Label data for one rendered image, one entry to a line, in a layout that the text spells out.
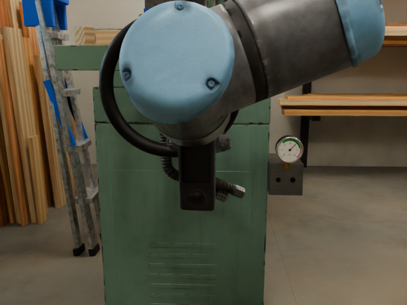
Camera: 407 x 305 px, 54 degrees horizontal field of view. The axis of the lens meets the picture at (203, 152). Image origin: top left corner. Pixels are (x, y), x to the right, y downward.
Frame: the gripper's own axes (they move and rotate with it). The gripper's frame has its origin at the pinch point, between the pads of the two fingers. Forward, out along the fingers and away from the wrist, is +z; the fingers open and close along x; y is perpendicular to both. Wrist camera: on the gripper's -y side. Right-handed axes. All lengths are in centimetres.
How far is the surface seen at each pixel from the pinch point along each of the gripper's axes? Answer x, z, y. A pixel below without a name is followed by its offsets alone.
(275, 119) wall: -43, 270, 68
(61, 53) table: 36, 25, 28
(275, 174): -15.5, 32.5, -0.8
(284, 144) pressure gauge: -16.9, 27.1, 5.8
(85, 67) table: 30.9, 26.1, 24.9
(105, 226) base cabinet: 29, 41, -14
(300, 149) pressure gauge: -20.6, 27.5, 4.7
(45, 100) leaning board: 102, 151, 53
